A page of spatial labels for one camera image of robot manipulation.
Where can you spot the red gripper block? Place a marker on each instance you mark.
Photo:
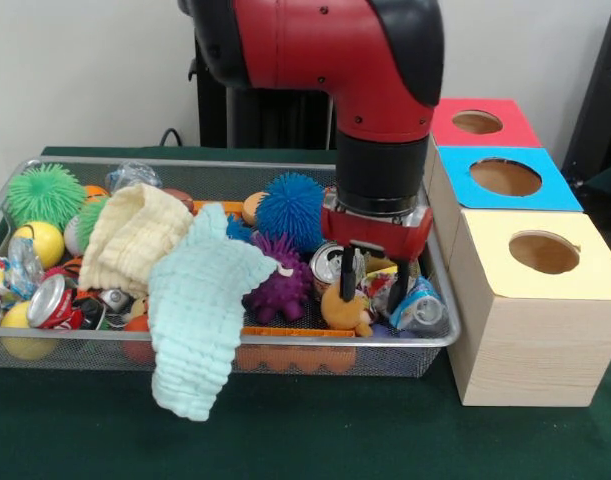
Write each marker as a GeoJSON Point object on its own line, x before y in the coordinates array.
{"type": "Point", "coordinates": [375, 235]}

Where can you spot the orange plush toy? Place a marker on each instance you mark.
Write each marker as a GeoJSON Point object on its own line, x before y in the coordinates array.
{"type": "Point", "coordinates": [340, 312]}

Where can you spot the printed silver drink can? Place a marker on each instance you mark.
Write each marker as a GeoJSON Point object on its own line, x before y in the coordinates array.
{"type": "Point", "coordinates": [325, 270]}

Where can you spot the crushed bottle with blue label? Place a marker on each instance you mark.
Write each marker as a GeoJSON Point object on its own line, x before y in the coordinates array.
{"type": "Point", "coordinates": [420, 310]}

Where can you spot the mint green waffle cloth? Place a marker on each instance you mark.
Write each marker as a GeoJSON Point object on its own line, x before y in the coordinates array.
{"type": "Point", "coordinates": [195, 310]}

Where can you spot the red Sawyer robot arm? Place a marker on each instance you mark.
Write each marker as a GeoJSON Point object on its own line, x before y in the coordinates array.
{"type": "Point", "coordinates": [335, 50]}

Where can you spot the wooden box with three holes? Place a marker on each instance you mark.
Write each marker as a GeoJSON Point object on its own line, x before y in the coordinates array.
{"type": "Point", "coordinates": [535, 350]}

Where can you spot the purple spiky monster toy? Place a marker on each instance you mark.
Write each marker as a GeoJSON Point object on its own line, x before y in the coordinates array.
{"type": "Point", "coordinates": [280, 290]}

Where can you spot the blue spiky rubber ball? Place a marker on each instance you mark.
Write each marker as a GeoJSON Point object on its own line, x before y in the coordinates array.
{"type": "Point", "coordinates": [290, 210]}

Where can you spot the dark green tablecloth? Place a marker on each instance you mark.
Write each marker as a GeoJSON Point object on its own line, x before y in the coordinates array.
{"type": "Point", "coordinates": [335, 440]}

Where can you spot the cream waffle cloth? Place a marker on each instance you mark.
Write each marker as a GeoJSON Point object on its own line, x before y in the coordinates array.
{"type": "Point", "coordinates": [130, 235]}

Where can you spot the black stand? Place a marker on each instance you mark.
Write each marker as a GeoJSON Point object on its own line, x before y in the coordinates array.
{"type": "Point", "coordinates": [605, 100]}

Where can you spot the crushed red soda can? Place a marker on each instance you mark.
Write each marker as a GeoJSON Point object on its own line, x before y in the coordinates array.
{"type": "Point", "coordinates": [55, 305]}

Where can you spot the yellow smiley ball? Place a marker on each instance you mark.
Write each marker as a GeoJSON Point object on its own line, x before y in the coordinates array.
{"type": "Point", "coordinates": [42, 245]}

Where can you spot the green spiky rubber ball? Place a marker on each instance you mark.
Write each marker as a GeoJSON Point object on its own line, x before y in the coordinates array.
{"type": "Point", "coordinates": [45, 192]}

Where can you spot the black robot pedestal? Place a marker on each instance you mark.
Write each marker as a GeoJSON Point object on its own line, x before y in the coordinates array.
{"type": "Point", "coordinates": [265, 120]}

